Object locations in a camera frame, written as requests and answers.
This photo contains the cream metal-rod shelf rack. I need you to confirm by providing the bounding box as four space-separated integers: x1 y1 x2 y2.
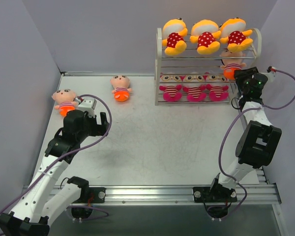
155 28 262 105

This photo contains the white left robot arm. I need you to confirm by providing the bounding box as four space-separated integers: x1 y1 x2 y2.
0 110 112 236

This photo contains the pink panda plush back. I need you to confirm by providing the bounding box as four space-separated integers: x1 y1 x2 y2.
159 73 182 102

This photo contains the peach doll plush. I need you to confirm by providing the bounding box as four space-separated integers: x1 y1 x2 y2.
52 88 78 117
110 75 132 102
220 49 246 80

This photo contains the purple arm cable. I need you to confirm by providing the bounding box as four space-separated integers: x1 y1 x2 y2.
0 94 113 232
206 68 295 221

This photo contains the aluminium front mounting rail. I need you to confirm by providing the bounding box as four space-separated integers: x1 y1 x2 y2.
19 184 282 206

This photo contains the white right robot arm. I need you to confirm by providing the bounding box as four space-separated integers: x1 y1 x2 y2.
193 66 282 203

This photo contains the pink panda plush front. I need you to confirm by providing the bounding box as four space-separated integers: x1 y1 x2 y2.
204 72 229 102

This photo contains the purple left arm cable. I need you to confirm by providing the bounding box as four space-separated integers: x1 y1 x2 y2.
0 94 113 232

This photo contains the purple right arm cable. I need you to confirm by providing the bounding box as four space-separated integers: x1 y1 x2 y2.
206 68 295 221

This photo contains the peach doll plush back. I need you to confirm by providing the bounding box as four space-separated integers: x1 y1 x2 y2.
110 75 132 102

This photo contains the pink panda plush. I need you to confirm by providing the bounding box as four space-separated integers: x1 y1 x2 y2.
159 73 182 102
181 74 207 103
204 72 229 102

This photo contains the yellow plush red dotted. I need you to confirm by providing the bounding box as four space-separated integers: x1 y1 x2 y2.
189 19 221 55
162 18 188 56
219 17 253 53

